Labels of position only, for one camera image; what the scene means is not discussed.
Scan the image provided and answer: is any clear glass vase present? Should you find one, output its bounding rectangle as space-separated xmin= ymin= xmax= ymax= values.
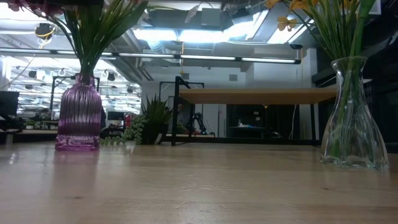
xmin=320 ymin=55 xmax=390 ymax=170

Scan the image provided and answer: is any purple ribbed glass vase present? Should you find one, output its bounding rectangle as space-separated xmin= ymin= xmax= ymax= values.
xmin=55 ymin=73 xmax=103 ymax=152

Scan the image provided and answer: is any round black ceiling device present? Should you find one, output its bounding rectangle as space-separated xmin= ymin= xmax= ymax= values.
xmin=34 ymin=22 xmax=57 ymax=40

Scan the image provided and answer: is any wooden shelf with black legs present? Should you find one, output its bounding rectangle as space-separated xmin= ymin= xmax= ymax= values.
xmin=170 ymin=76 xmax=338 ymax=147

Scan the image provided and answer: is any potted green succulent plant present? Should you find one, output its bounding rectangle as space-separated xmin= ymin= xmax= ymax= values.
xmin=99 ymin=95 xmax=175 ymax=147

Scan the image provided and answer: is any long LED light bar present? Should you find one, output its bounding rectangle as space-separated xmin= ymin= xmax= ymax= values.
xmin=0 ymin=47 xmax=302 ymax=65

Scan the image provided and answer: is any red artificial flower bunch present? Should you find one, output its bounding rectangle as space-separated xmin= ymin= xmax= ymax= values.
xmin=6 ymin=0 xmax=150 ymax=75

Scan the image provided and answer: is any yellow artificial flower bunch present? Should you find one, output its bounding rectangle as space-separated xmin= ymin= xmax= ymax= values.
xmin=264 ymin=0 xmax=379 ymax=159

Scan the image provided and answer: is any black monitor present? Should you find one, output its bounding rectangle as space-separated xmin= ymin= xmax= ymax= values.
xmin=0 ymin=91 xmax=20 ymax=118

